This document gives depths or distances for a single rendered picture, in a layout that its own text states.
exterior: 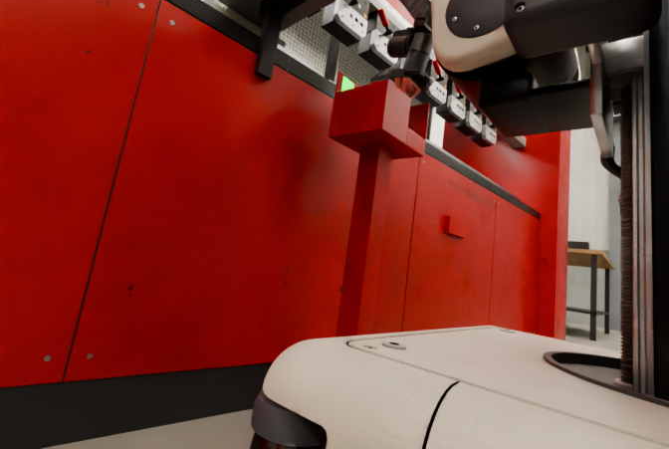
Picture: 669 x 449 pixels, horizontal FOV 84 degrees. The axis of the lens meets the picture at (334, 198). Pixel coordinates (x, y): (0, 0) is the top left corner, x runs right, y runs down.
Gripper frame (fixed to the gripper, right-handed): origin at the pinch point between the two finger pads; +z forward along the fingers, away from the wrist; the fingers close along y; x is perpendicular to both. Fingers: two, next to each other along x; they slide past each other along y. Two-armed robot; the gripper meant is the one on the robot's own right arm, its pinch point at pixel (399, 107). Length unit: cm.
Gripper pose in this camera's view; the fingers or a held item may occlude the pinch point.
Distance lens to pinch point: 103.4
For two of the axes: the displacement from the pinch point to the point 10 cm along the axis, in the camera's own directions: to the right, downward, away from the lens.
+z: -3.4, 9.4, -0.1
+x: -6.3, -2.3, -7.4
